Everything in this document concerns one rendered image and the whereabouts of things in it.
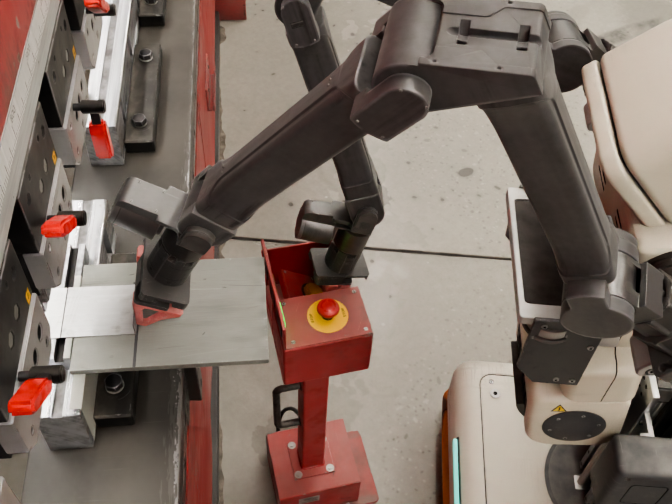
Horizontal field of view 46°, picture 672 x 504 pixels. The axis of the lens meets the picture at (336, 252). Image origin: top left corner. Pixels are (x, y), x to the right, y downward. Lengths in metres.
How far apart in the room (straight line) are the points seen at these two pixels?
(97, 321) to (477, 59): 0.71
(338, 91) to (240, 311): 0.52
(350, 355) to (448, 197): 1.35
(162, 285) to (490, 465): 1.02
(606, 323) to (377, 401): 1.37
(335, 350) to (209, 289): 0.32
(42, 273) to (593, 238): 0.58
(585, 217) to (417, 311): 1.63
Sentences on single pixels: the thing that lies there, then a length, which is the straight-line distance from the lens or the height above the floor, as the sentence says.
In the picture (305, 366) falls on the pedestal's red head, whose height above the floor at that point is 0.71.
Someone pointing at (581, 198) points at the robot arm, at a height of 1.41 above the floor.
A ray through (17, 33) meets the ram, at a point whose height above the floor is 1.43.
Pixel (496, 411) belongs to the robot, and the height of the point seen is 0.28.
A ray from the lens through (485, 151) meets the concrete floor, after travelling 2.89.
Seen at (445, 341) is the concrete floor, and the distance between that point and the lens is 2.34.
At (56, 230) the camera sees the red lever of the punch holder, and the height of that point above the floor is 1.31.
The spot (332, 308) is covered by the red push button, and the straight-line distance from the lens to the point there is 1.37.
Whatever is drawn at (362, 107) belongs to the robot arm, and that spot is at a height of 1.52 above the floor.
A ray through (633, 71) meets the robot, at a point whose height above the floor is 1.35.
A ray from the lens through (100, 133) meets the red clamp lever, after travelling 1.11.
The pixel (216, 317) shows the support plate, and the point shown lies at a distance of 1.14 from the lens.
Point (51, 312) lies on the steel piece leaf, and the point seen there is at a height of 1.00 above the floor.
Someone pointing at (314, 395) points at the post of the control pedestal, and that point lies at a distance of 1.67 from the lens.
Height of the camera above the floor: 1.93
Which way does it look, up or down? 50 degrees down
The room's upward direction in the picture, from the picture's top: 4 degrees clockwise
